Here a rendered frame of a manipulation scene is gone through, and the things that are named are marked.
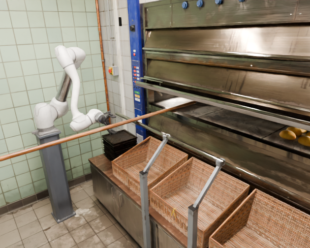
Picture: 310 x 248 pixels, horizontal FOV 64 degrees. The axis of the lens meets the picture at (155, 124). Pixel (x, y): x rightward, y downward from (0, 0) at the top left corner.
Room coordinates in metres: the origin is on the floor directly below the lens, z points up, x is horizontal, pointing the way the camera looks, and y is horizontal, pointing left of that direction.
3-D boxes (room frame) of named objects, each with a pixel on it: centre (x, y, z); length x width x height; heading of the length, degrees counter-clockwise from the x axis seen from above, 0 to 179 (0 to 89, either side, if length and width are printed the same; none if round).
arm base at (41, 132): (2.19, 1.06, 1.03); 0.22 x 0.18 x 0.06; 130
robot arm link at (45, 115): (2.21, 1.04, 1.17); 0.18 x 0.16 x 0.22; 161
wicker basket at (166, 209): (1.51, -0.29, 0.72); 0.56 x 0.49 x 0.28; 37
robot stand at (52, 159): (2.20, 1.05, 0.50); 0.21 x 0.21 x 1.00; 40
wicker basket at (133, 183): (1.98, 0.07, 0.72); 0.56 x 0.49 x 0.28; 38
